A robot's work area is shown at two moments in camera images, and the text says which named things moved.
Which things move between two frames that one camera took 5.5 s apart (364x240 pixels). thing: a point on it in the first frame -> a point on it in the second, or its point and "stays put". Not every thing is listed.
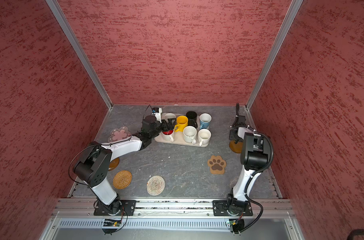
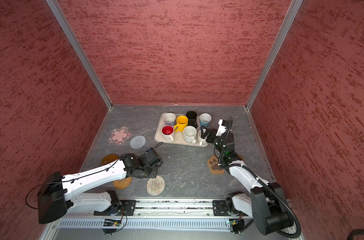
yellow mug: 182,121 stays put
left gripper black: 171,126 -> 153,174
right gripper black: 232,136 -> 212,133
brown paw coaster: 216,164 stays put
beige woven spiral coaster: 155,185 stays put
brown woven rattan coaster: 122,179 stays put
